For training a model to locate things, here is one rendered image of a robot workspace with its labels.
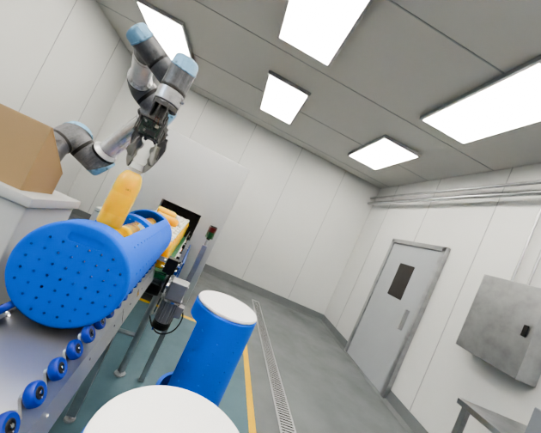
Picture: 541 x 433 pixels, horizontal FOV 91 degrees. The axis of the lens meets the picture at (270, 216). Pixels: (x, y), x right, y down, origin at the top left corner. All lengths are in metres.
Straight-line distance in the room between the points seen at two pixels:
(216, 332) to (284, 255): 5.00
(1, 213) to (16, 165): 0.19
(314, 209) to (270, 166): 1.39
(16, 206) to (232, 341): 0.96
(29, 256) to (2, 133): 0.70
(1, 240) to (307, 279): 5.58
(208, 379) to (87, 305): 0.57
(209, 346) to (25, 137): 1.07
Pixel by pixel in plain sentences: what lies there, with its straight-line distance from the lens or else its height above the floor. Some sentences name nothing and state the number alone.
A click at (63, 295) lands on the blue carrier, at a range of 0.89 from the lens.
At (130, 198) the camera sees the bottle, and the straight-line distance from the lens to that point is 0.89.
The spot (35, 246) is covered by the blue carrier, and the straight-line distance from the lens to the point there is 0.89.
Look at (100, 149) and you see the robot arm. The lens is 1.52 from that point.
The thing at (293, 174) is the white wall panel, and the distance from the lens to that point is 6.07.
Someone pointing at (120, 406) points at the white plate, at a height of 1.04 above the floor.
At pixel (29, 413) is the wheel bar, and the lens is 0.74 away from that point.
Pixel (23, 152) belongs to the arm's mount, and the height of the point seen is 1.29.
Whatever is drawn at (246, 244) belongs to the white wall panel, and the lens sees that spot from 5.91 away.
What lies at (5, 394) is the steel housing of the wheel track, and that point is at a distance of 0.78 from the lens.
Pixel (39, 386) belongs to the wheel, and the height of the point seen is 0.98.
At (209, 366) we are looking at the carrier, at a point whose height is 0.84.
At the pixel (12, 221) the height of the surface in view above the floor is 1.04.
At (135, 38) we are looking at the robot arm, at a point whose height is 1.77.
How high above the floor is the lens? 1.42
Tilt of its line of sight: 3 degrees up
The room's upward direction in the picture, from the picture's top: 25 degrees clockwise
